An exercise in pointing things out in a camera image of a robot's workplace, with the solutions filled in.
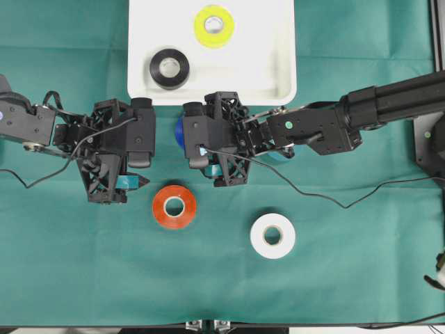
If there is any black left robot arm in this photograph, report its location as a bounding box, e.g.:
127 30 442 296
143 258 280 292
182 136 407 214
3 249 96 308
1 76 156 204

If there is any yellow tape roll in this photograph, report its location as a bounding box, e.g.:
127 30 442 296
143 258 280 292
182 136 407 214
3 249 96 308
194 5 234 48

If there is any green table cloth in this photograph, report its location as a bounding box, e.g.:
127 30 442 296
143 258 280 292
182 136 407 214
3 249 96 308
1 1 444 326

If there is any white tape roll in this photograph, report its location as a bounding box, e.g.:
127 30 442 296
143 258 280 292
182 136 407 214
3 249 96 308
250 213 296 260

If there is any black camera cable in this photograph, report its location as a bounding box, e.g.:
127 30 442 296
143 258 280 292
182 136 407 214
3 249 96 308
203 148 445 209
0 116 140 190

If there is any blue tape roll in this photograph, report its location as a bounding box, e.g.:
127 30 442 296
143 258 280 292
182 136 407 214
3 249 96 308
175 116 185 150

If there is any silver table bracket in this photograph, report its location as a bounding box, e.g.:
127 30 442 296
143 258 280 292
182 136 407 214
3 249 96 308
185 319 233 334

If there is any black aluminium frame rail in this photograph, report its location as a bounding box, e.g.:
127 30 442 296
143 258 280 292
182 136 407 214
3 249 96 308
0 325 445 334

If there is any red tape roll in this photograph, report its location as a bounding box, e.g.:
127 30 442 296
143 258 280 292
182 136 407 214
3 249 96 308
152 185 197 230

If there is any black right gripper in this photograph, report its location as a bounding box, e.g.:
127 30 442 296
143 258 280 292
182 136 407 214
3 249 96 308
203 92 275 187

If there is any white plastic case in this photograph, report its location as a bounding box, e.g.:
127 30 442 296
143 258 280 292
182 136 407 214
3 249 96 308
127 1 297 106

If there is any black tape roll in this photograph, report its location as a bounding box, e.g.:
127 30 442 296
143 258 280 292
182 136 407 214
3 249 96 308
149 49 190 90

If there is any silver frame rail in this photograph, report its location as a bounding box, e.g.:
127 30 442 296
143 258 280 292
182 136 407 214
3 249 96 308
430 0 444 72

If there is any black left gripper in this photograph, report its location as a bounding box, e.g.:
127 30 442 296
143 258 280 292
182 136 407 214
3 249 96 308
54 99 149 204

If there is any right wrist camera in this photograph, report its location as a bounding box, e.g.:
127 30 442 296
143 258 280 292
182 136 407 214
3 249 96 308
183 102 236 169

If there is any black left camera cable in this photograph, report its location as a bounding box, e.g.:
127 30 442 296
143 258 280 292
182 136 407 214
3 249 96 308
0 116 140 190

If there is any black right camera cable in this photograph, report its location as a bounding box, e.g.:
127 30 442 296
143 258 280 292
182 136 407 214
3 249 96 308
203 148 445 209

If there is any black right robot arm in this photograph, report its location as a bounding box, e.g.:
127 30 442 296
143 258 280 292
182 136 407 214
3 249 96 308
184 71 444 185

